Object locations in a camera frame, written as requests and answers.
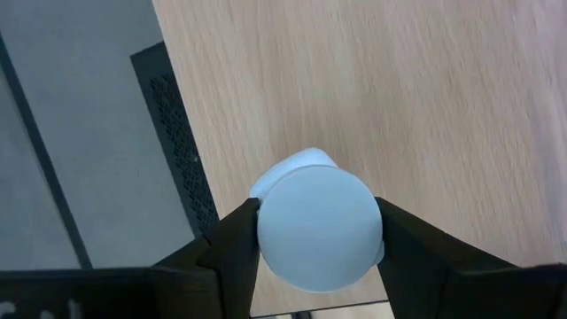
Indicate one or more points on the wooden shelf black metal frame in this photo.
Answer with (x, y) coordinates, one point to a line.
(354, 88)

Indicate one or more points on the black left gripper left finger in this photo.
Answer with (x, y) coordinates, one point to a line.
(221, 266)

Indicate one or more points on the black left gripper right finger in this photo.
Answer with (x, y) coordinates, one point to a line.
(425, 266)

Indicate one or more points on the black perforated metal box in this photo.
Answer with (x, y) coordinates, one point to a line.
(177, 142)

